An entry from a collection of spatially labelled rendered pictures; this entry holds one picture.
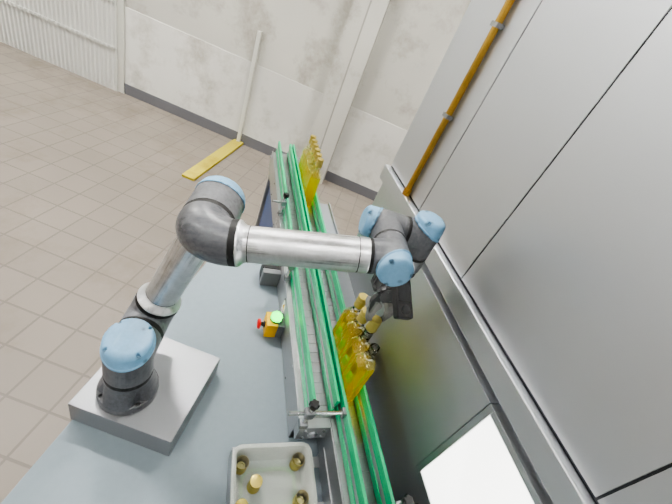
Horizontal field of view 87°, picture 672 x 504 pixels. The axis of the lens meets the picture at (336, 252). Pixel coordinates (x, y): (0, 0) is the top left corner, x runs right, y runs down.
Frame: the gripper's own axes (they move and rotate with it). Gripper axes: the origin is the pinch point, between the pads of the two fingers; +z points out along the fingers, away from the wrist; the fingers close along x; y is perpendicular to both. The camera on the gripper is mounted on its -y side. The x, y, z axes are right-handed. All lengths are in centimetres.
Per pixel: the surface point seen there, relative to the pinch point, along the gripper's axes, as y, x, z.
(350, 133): 314, -85, 57
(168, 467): -20, 49, 43
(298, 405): -9.3, 15.2, 30.9
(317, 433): -16.6, 9.3, 33.6
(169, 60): 395, 111, 62
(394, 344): 0.7, -12.1, 11.5
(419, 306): 1.6, -12.2, -6.0
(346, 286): 44, -12, 31
